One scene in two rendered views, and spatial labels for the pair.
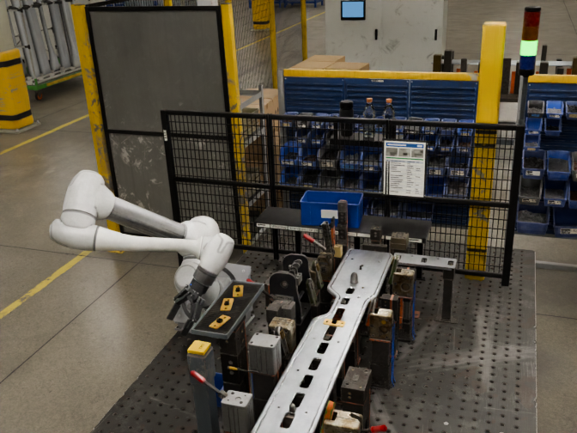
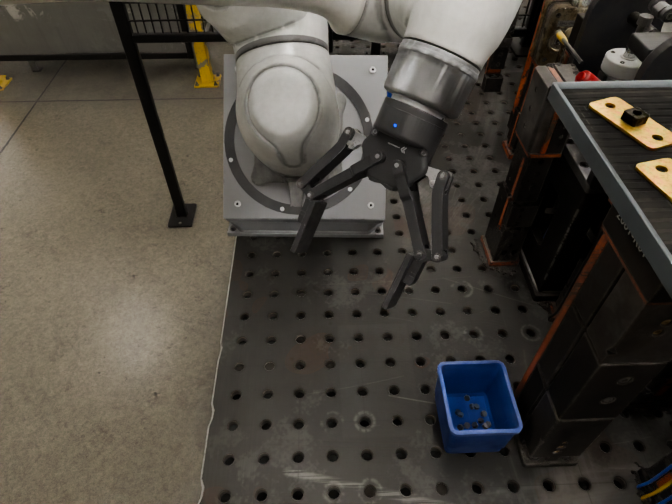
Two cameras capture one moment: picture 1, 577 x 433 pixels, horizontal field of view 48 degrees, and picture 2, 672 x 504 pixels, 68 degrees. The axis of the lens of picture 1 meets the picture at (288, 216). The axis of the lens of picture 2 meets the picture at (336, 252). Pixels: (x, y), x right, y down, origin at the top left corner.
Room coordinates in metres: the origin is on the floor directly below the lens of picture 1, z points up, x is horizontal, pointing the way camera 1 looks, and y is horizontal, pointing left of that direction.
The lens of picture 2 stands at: (1.92, 0.63, 1.43)
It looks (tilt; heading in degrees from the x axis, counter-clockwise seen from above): 47 degrees down; 338
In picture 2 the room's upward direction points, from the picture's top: straight up
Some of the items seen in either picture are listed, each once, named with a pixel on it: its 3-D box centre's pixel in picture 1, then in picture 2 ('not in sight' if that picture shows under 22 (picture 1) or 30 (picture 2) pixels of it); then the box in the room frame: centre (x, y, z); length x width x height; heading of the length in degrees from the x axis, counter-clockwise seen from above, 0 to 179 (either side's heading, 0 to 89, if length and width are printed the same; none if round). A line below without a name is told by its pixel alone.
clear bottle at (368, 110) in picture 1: (369, 117); not in sight; (3.28, -0.44, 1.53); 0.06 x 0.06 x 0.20
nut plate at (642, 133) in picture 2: (238, 289); (634, 118); (2.20, 0.21, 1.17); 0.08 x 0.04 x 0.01; 1
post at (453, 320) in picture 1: (447, 292); not in sight; (2.66, -0.73, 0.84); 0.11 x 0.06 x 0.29; 70
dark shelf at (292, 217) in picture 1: (341, 223); not in sight; (3.11, -0.27, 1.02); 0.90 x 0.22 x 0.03; 70
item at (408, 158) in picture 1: (403, 168); not in sight; (3.13, -0.60, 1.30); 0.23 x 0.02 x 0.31; 70
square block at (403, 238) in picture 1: (398, 268); not in sight; (2.85, -0.53, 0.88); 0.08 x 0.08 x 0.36; 70
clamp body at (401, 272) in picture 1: (403, 305); not in sight; (2.51, -0.49, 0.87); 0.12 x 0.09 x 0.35; 70
